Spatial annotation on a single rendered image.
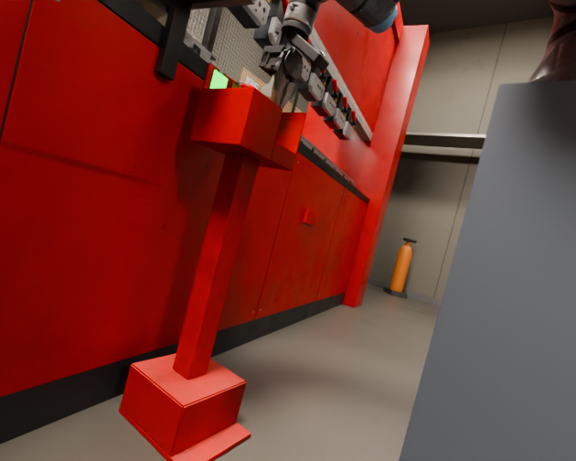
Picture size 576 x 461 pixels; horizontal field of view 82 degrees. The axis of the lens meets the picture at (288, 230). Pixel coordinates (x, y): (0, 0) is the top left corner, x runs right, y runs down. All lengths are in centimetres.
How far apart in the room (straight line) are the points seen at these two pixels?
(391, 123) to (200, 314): 238
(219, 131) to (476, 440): 67
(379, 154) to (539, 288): 243
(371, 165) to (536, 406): 246
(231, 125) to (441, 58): 466
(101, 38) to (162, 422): 76
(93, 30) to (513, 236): 74
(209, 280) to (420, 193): 399
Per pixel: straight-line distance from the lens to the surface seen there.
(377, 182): 277
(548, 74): 57
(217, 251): 78
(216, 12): 237
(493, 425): 51
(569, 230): 48
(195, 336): 84
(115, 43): 79
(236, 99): 75
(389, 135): 286
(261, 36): 144
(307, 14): 94
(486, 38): 523
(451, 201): 449
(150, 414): 88
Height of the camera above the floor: 53
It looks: 1 degrees down
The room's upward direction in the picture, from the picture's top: 14 degrees clockwise
